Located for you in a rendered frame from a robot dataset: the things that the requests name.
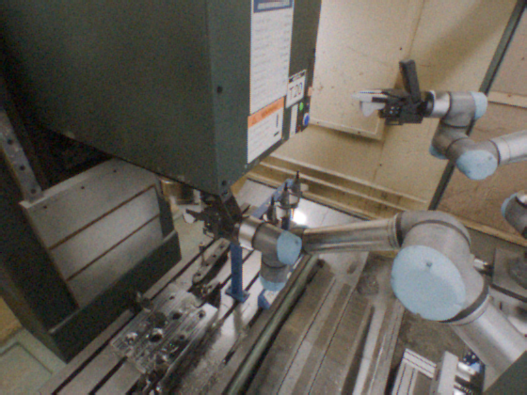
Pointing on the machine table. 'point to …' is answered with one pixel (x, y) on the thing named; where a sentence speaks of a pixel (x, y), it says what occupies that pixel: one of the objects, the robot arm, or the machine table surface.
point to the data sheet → (269, 50)
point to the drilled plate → (167, 309)
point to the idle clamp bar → (211, 264)
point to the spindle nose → (171, 193)
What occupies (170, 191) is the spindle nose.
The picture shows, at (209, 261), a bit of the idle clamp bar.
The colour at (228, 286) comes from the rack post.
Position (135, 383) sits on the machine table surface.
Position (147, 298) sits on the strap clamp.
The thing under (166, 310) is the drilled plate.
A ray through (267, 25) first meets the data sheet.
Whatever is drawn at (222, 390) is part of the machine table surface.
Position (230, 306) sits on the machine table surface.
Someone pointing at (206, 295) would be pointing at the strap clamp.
